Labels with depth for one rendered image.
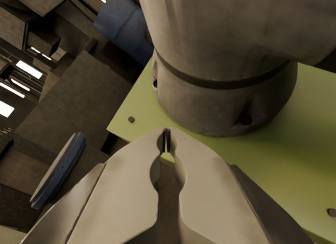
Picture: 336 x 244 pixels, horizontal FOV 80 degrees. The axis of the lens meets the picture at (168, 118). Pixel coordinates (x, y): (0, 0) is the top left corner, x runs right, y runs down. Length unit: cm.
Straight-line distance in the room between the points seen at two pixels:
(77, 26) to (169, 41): 328
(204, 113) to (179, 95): 3
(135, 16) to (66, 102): 140
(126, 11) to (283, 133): 262
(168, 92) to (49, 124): 172
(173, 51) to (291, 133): 18
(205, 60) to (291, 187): 17
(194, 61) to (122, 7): 264
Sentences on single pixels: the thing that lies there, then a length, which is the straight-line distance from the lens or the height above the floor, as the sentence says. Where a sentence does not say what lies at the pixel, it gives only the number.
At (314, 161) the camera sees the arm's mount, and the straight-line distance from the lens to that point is 28.
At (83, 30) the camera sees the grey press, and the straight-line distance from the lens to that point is 342.
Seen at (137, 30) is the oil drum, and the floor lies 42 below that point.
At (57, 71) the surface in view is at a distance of 361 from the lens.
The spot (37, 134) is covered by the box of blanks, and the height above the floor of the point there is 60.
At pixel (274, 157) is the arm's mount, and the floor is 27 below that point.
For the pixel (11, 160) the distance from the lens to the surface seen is 255.
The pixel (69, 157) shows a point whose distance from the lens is 79.
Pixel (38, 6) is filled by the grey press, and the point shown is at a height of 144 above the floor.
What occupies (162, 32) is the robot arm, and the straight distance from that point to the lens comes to 16.
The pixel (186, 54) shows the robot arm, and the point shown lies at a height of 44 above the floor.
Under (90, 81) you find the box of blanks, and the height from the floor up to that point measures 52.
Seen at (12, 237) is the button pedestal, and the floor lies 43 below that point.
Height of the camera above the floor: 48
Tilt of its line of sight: 22 degrees down
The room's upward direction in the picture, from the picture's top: 55 degrees counter-clockwise
